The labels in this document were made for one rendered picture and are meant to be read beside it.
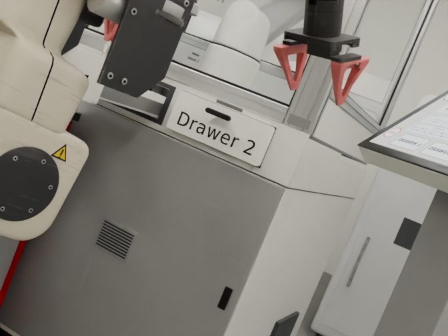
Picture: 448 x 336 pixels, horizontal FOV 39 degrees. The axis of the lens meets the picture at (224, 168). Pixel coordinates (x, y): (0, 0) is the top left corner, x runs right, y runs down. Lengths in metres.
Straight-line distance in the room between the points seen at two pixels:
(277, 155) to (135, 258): 0.49
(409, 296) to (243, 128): 0.61
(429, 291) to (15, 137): 0.84
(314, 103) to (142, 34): 0.82
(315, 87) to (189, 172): 0.41
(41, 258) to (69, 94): 1.15
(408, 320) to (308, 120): 0.56
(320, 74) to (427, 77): 3.33
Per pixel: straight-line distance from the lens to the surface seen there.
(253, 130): 1.64
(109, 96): 1.55
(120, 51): 0.87
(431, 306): 1.31
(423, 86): 4.92
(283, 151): 1.63
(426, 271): 1.34
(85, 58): 1.52
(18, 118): 0.84
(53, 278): 1.94
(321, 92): 1.62
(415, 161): 1.30
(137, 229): 1.78
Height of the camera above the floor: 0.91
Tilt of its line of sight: 4 degrees down
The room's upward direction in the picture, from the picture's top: 22 degrees clockwise
